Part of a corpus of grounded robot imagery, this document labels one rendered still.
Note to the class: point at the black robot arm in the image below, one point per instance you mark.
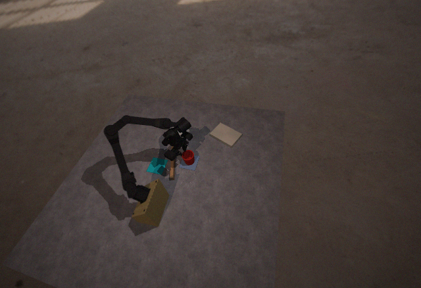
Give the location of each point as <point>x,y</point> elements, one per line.
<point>139,192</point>

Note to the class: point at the brown flat bar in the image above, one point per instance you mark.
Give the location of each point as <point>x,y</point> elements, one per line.
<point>172,169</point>

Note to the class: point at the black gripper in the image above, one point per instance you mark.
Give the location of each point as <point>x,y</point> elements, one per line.
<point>171,154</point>

